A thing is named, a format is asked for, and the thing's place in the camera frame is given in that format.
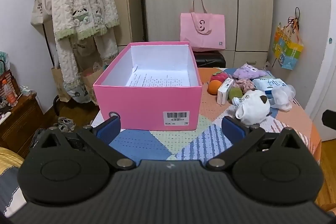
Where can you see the small white tissue pack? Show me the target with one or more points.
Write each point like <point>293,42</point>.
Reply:
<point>224,91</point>

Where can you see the beige printed tote bag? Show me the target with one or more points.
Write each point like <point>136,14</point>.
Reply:
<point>84,47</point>

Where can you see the fluffy cream pajama pants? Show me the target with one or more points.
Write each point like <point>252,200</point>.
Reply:
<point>67,64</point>

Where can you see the floral fabric scrunchie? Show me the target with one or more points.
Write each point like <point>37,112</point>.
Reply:
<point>245,84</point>

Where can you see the black suitcase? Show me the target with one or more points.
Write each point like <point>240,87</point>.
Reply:
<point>210,58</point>

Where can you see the large blue-print tissue pack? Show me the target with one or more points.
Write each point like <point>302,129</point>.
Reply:
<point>270,85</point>

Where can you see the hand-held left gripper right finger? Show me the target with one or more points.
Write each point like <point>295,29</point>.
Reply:
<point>233,130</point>

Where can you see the yellow grey bed blanket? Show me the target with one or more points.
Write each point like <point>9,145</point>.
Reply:
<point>8,187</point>

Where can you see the black clothes rack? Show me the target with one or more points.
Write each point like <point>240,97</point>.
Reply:
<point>141,3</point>

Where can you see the orange plush ball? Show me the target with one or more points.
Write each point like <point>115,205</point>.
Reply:
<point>214,87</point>

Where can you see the white green plastic packet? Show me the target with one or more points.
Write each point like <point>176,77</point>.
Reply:
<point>4,61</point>

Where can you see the printed paper sheet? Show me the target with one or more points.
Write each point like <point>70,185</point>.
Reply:
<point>157,79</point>

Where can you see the wooden nightstand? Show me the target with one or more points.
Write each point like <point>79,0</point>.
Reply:
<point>21,124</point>

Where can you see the red strawberry plush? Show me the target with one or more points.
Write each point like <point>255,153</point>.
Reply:
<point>219,76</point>

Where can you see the white cat plush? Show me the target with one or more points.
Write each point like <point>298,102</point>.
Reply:
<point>256,106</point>

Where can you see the pink tote bag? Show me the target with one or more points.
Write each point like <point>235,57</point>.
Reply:
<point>207,35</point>

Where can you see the green egg sponge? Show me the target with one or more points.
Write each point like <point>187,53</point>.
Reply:
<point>235,93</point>

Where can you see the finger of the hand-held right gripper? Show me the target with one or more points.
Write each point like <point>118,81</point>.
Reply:
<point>330,120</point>

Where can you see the orange drink bottle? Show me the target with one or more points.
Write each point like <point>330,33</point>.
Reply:
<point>9,95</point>

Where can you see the purple plush toy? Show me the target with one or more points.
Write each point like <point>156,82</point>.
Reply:
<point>248,71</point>

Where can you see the small white green packet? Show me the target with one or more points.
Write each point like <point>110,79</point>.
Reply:
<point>26,89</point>

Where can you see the brown paper bag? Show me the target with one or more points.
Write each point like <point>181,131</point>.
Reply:
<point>89,85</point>
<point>58,82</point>

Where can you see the white refrigerator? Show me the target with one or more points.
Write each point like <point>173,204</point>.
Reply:
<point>309,29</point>

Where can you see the pink cardboard box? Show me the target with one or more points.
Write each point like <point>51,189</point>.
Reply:
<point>147,106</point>

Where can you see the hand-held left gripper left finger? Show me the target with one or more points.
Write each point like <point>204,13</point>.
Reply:
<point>109,129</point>

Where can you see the patchwork tablecloth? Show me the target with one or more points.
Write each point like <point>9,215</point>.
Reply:
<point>189,140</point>

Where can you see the brown woven basket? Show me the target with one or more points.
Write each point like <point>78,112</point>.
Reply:
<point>13,77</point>

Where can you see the colourful gift bag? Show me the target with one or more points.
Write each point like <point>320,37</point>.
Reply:
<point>287,50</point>

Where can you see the pair of shoes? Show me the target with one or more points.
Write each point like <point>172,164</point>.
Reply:
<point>65,124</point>

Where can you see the clear plastic bag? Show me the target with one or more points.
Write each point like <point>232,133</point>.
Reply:
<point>282,98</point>

